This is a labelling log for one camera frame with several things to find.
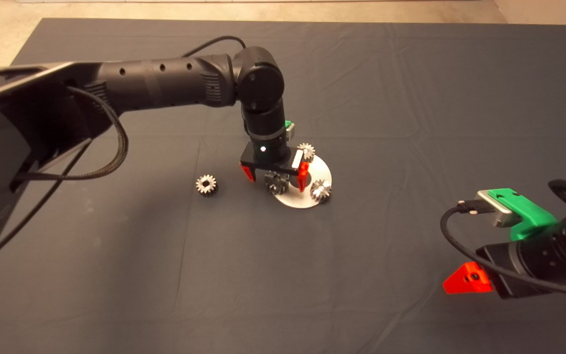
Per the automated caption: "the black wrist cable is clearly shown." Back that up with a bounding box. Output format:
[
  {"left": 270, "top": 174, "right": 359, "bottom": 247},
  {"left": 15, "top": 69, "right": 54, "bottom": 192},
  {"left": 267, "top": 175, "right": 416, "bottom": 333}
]
[{"left": 182, "top": 35, "right": 247, "bottom": 58}]

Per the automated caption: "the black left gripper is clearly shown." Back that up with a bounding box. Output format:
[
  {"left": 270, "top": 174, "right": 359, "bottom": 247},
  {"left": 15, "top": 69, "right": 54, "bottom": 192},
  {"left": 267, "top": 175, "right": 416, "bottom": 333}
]
[{"left": 240, "top": 132, "right": 310, "bottom": 193}]

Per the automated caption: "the large steel gear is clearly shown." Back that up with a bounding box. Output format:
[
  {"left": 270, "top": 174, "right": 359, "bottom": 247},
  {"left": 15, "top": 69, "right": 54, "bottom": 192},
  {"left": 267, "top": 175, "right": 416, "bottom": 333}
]
[{"left": 265, "top": 171, "right": 290, "bottom": 195}]

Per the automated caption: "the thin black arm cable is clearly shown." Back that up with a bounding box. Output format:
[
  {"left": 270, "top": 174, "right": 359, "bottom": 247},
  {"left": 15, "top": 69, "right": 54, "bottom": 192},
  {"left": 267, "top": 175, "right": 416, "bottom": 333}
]
[{"left": 0, "top": 140, "right": 93, "bottom": 257}]

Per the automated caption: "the dark grey table cloth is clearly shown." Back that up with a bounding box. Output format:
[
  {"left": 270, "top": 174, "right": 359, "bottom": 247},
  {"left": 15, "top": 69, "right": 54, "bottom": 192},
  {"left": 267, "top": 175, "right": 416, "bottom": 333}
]
[{"left": 0, "top": 18, "right": 566, "bottom": 354}]

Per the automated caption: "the silver right camera box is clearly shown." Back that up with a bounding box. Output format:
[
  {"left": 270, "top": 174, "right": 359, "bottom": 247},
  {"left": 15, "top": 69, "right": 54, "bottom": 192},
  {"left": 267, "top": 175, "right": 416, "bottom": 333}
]
[{"left": 476, "top": 190, "right": 515, "bottom": 229}]

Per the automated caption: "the round metal plate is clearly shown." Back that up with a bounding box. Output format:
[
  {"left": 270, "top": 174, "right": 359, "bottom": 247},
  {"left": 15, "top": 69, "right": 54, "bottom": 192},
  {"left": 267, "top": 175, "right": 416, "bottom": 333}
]
[{"left": 271, "top": 155, "right": 333, "bottom": 209}]

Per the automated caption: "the black camera USB cable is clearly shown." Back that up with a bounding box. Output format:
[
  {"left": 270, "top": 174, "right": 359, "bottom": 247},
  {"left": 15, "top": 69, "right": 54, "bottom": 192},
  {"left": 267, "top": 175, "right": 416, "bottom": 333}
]
[{"left": 440, "top": 199, "right": 566, "bottom": 299}]

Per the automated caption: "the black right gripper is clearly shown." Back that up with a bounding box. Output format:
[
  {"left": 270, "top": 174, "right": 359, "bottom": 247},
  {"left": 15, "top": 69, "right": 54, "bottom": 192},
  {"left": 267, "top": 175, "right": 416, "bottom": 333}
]
[{"left": 443, "top": 227, "right": 566, "bottom": 299}]

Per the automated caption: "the black braided cable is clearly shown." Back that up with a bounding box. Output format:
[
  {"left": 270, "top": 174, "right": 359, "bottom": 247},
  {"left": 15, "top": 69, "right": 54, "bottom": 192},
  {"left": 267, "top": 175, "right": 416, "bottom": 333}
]
[{"left": 13, "top": 86, "right": 129, "bottom": 180}]

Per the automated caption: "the green right camera mount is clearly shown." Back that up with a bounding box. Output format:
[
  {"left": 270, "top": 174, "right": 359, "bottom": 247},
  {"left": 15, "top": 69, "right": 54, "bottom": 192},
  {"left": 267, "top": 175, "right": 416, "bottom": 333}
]
[{"left": 488, "top": 188, "right": 558, "bottom": 241}]

